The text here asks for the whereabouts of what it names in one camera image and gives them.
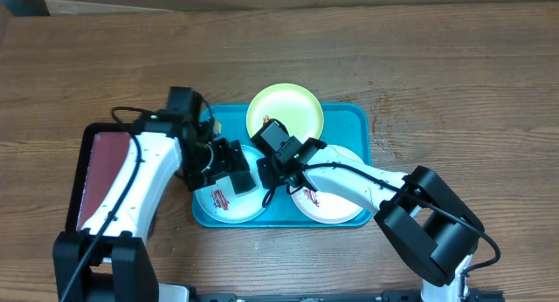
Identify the white plate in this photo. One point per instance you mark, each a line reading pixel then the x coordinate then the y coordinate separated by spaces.
pixel 328 209

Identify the teal plastic serving tray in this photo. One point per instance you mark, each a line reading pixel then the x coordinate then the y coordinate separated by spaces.
pixel 345 124

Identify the light blue plate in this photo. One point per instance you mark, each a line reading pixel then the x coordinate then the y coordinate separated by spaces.
pixel 220 202

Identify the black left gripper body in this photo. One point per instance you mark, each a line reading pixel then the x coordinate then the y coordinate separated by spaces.
pixel 210 161

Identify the yellow-green plate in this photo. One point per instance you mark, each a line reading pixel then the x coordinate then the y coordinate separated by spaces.
pixel 292 105

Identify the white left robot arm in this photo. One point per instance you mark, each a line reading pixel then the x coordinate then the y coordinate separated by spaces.
pixel 107 259

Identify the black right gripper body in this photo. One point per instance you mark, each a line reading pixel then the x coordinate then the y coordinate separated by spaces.
pixel 274 172

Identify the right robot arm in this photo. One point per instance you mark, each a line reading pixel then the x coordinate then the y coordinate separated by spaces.
pixel 428 225

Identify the green and yellow sponge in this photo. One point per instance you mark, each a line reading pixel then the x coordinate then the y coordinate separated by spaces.
pixel 242 182

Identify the dark red water tray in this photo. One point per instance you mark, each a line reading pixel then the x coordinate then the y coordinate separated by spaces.
pixel 103 149

